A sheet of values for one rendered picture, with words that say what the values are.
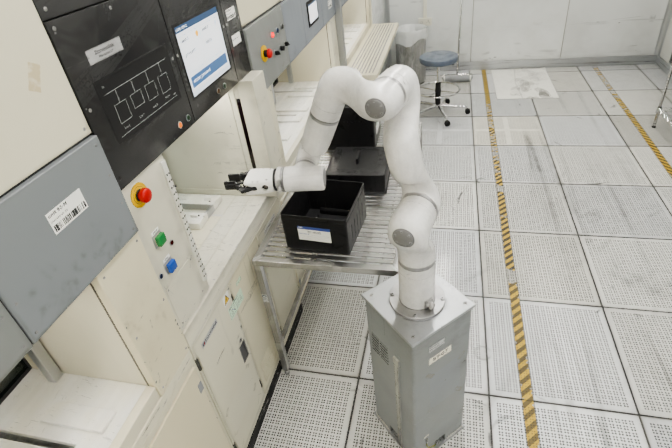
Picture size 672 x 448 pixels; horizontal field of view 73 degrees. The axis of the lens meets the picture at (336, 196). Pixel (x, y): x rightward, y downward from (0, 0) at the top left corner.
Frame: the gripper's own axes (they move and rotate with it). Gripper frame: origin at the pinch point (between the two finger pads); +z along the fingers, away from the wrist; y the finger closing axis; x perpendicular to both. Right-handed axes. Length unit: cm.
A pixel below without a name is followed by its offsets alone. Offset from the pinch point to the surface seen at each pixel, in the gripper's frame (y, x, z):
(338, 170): 59, -33, -27
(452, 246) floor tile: 103, -119, -88
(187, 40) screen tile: 10.4, 44.3, 6.3
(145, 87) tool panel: -15.3, 39.5, 9.6
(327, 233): 11.5, -32.5, -27.2
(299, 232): 14.1, -33.7, -15.5
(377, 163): 64, -33, -46
